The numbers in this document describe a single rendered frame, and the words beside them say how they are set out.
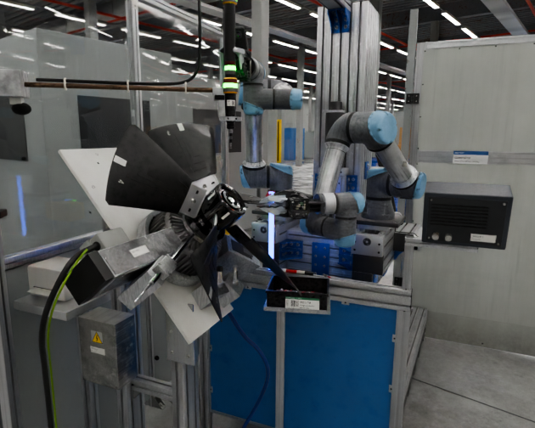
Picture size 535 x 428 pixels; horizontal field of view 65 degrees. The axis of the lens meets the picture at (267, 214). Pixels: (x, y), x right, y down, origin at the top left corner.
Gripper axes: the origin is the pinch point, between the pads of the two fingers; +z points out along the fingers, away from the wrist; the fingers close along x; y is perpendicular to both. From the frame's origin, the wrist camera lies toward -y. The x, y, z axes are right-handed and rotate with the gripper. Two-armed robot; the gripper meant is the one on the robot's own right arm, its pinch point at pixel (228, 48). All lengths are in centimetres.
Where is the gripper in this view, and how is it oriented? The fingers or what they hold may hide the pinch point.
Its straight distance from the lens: 135.7
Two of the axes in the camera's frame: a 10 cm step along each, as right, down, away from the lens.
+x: -9.8, -0.5, 2.1
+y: -0.1, 9.8, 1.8
